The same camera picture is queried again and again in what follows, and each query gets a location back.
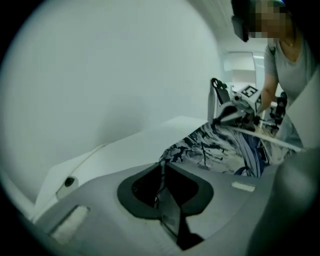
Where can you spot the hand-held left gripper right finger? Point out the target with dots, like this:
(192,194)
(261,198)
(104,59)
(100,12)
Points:
(190,192)

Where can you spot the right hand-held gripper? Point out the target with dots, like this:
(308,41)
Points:
(246,100)

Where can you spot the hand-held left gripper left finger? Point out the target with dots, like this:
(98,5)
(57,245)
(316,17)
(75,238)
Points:
(141,190)

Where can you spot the blue white patterned desk mat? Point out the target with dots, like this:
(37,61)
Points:
(212,150)

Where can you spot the person's right forearm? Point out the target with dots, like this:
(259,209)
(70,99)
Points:
(268,91)

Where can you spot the white cabinet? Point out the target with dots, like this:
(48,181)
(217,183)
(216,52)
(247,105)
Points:
(241,67)

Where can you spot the person's torso in grey shirt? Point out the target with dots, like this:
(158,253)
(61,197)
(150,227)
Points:
(292,72)

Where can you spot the person's head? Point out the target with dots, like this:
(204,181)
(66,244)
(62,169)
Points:
(271,20)

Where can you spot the black head-mounted camera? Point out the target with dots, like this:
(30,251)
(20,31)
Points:
(240,27)

